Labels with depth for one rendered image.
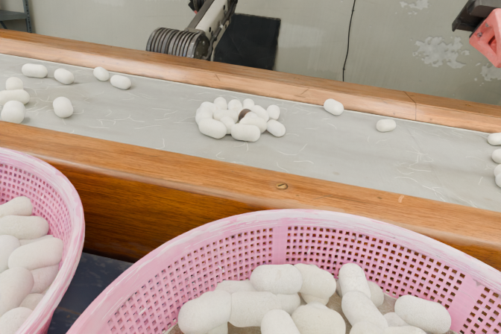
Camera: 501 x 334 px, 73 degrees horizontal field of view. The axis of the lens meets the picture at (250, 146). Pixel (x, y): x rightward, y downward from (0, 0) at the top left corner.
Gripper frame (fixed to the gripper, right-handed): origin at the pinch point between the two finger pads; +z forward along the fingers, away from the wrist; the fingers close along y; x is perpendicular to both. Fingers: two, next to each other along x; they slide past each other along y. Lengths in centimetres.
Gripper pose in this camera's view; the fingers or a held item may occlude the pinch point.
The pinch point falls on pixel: (500, 60)
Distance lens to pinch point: 62.0
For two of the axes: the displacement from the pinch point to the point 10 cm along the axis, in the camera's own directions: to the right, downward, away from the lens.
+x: 0.0, 4.3, 9.0
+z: -2.2, 8.8, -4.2
